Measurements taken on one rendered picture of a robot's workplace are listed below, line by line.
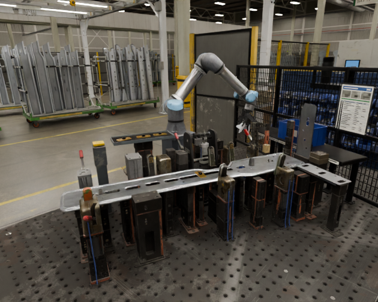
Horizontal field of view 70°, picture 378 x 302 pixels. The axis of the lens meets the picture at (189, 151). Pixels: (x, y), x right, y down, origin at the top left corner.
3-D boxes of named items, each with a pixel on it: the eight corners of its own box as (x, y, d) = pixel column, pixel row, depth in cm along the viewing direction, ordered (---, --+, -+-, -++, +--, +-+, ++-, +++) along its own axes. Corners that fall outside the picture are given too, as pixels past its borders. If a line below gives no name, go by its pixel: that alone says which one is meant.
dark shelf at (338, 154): (341, 166, 157) (342, 162, 156) (249, 132, 236) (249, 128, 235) (366, 161, 165) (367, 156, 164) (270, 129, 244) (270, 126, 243)
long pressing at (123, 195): (59, 216, 113) (59, 213, 113) (60, 193, 133) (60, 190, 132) (308, 165, 164) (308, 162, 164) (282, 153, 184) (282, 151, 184)
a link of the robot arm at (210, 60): (213, 48, 181) (260, 94, 199) (208, 49, 191) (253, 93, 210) (202, 62, 182) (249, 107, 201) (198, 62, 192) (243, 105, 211)
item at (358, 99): (365, 136, 164) (375, 84, 154) (333, 129, 184) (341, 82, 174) (367, 136, 165) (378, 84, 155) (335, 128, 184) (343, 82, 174)
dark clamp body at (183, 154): (178, 214, 167) (176, 156, 155) (171, 204, 179) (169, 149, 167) (194, 210, 171) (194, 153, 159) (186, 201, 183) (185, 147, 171)
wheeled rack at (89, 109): (32, 129, 678) (16, 54, 621) (24, 122, 751) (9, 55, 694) (104, 118, 793) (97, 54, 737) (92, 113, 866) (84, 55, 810)
